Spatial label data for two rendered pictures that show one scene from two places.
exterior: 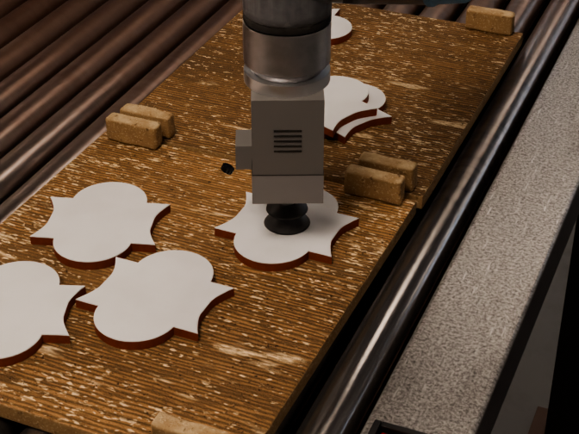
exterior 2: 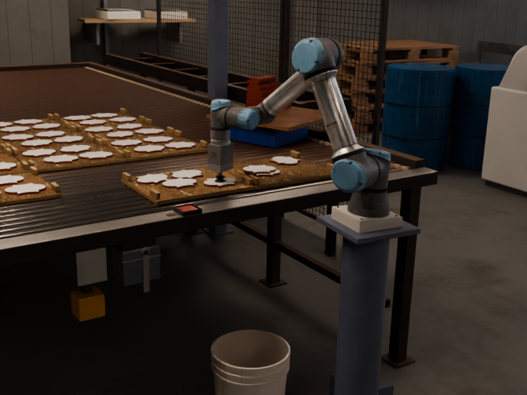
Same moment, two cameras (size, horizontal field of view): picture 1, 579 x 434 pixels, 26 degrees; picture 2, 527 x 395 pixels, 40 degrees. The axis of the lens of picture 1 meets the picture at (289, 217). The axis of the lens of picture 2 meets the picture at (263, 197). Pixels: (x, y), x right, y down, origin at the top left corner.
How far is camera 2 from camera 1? 2.02 m
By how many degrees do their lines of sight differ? 34
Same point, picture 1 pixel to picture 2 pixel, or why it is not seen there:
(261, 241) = (210, 181)
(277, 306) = (199, 190)
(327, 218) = (229, 182)
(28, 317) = (154, 179)
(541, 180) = (294, 193)
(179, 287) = (184, 183)
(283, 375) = (185, 195)
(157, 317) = (174, 184)
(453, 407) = (212, 208)
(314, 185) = (218, 168)
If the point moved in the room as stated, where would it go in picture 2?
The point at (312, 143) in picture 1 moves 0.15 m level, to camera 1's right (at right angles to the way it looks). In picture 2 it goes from (218, 157) to (250, 162)
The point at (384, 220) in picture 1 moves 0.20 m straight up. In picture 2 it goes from (241, 186) to (242, 135)
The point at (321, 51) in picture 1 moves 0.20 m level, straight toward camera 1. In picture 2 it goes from (223, 135) to (187, 144)
